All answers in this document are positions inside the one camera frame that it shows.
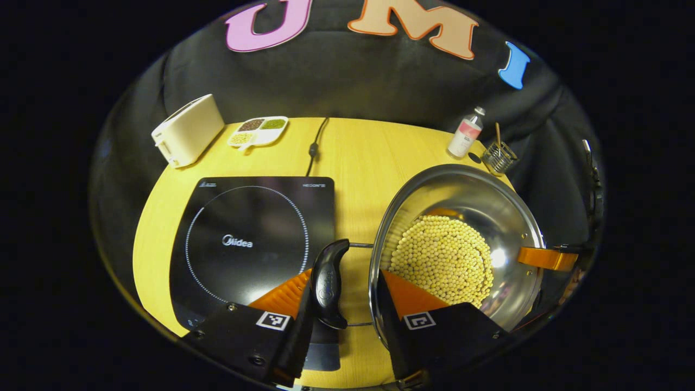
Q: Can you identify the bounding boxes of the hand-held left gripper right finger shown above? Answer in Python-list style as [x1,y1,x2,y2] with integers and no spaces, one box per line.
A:
[376,270,508,381]

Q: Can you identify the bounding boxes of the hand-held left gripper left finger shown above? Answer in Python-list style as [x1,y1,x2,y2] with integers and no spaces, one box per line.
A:
[182,268,317,387]

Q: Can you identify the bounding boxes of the steel pot with black handles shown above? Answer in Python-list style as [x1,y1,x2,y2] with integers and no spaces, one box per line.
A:
[312,164,546,348]

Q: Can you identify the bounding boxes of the black induction cooktop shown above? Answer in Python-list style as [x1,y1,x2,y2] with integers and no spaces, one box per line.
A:
[169,176,340,373]

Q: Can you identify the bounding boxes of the heap of yellow soybeans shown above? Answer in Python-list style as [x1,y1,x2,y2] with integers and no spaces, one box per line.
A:
[388,215,495,309]

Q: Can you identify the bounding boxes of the clear bottle with pink label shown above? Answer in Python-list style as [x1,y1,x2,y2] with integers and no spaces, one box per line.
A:
[447,106,486,159]

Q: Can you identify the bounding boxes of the white divided snack plate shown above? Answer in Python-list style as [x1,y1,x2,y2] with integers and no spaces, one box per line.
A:
[227,116,289,151]

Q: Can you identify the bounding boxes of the white toaster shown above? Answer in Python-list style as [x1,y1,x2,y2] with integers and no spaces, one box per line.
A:
[151,94,225,168]

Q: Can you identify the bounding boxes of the wire mesh holder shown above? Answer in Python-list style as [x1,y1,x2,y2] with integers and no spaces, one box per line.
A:
[481,141,519,176]

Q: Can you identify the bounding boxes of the black power cable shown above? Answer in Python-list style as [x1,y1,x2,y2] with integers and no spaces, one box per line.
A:
[305,117,331,178]

